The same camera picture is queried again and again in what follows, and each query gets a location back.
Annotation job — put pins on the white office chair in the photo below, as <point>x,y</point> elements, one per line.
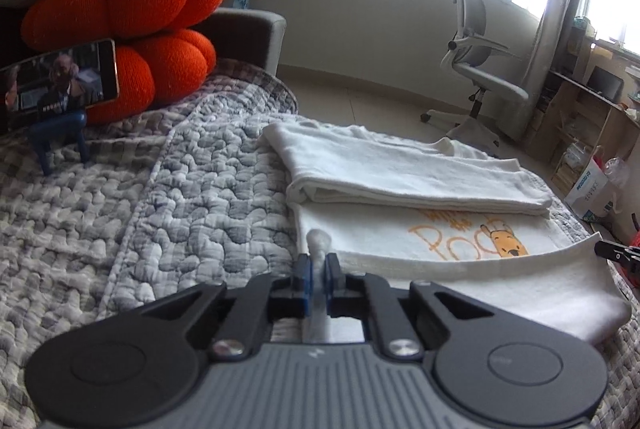
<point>480,59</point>

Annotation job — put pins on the dark laptop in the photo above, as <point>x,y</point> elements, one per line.
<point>605,84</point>

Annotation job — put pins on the blue phone stand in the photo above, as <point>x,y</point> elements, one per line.
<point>55,129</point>

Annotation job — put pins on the printed white shirt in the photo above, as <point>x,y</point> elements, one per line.
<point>380,234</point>

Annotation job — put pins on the orange knot cushion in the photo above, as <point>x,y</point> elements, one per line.
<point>125,4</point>

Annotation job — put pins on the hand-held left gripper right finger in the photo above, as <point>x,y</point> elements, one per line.
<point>332,279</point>

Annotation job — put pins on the smartphone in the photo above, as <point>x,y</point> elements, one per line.
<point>60,79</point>

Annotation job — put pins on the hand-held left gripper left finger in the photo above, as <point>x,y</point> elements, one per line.
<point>301,279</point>

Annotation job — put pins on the white bag with blue print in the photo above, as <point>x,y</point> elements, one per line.
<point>590,194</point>

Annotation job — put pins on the grey quilted blanket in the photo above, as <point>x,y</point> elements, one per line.
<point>175,209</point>

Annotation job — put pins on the wooden shelf desk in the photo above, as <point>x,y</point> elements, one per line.
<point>570,124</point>

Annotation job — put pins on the grey sofa armrest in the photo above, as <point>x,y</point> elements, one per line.
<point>245,39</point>

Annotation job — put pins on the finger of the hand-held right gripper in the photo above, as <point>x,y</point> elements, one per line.
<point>615,250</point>

